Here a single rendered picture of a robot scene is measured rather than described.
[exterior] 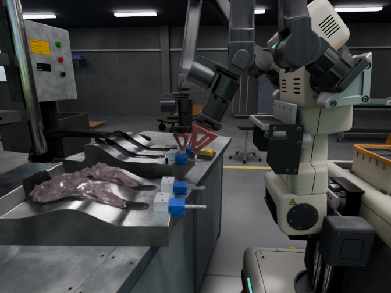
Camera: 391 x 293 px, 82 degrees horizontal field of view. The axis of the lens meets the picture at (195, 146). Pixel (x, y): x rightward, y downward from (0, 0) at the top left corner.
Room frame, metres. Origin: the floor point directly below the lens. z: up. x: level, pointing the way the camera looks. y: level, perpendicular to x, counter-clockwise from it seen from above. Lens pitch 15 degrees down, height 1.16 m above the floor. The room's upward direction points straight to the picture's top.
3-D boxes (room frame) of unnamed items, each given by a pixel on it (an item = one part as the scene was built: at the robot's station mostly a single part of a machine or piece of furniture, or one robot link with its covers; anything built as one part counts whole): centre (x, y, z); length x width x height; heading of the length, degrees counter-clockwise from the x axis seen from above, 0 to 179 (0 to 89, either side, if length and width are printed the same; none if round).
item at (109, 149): (0.93, 0.28, 0.87); 0.50 x 0.26 x 0.14; 72
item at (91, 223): (0.56, 0.31, 0.85); 0.50 x 0.26 x 0.11; 89
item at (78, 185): (0.57, 0.30, 0.90); 0.26 x 0.18 x 0.08; 89
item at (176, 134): (0.88, 0.05, 0.95); 0.07 x 0.07 x 0.09; 72
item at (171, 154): (0.79, 0.04, 0.89); 0.13 x 0.05 x 0.05; 72
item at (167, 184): (0.62, 0.04, 0.85); 0.13 x 0.05 x 0.05; 89
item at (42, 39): (1.35, 0.88, 0.73); 0.30 x 0.22 x 1.47; 162
